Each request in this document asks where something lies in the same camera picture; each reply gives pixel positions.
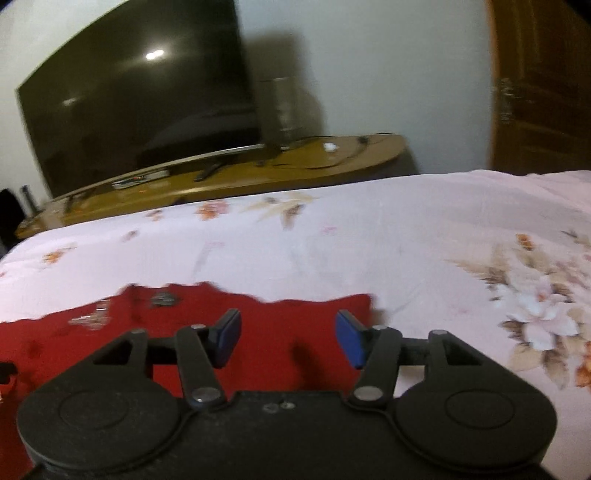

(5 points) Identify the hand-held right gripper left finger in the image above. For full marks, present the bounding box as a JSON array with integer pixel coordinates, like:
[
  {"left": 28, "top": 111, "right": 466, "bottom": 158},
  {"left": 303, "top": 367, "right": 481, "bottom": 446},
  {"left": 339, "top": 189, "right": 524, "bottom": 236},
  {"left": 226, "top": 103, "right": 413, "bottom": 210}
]
[{"left": 92, "top": 308, "right": 243, "bottom": 411}]

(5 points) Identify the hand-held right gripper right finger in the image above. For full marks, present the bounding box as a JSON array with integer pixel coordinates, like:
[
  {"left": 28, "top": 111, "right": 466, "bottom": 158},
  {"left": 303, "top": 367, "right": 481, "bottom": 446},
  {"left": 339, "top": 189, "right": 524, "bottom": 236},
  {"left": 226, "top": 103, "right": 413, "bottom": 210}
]
[{"left": 335, "top": 309, "right": 485, "bottom": 411}]

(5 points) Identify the red knit garment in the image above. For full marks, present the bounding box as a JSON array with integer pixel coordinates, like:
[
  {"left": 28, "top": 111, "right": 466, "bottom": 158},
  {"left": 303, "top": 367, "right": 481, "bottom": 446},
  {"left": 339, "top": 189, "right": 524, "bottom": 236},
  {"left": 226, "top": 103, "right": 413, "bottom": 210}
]
[{"left": 0, "top": 282, "right": 377, "bottom": 480}]

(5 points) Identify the pink floral bedsheet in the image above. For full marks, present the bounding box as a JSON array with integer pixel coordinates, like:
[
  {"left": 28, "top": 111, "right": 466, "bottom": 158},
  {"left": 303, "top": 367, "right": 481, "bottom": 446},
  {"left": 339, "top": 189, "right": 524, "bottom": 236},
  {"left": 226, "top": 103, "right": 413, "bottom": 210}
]
[{"left": 0, "top": 170, "right": 591, "bottom": 480}]

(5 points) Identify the wooden television stand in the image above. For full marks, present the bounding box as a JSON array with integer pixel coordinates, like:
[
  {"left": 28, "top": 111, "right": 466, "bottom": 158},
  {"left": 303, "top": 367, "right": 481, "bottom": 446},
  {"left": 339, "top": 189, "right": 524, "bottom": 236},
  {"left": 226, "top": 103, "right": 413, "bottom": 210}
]
[{"left": 16, "top": 133, "right": 407, "bottom": 240}]

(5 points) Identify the silver set-top box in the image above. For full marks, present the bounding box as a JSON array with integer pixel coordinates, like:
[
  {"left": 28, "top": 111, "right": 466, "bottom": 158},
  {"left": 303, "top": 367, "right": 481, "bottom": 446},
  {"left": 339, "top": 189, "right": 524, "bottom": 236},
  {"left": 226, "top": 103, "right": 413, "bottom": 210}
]
[{"left": 112, "top": 170, "right": 169, "bottom": 189}]

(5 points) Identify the black flat screen television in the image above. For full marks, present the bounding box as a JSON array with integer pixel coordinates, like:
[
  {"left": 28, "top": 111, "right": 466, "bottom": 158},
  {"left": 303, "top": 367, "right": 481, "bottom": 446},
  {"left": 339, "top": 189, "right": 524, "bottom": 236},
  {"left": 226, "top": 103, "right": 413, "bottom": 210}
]
[{"left": 15, "top": 0, "right": 266, "bottom": 198}]

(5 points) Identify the brown wooden door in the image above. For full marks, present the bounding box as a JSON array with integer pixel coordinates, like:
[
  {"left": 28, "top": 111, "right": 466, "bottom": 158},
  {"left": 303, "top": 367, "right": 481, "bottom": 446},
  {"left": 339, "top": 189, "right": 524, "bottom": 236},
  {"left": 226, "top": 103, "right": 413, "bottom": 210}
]
[{"left": 485, "top": 0, "right": 591, "bottom": 176}]

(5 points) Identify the black cable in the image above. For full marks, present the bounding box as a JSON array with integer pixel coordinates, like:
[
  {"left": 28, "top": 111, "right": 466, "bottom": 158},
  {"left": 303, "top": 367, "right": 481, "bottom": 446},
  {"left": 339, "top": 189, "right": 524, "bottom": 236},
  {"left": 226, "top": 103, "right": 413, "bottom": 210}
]
[{"left": 259, "top": 135, "right": 370, "bottom": 169}]

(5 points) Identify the metal door handle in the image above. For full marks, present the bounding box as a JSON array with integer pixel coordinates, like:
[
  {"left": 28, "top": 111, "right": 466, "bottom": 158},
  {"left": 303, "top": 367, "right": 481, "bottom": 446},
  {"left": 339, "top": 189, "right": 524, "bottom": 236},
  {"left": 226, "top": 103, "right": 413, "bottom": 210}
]
[{"left": 494, "top": 78, "right": 532, "bottom": 123}]

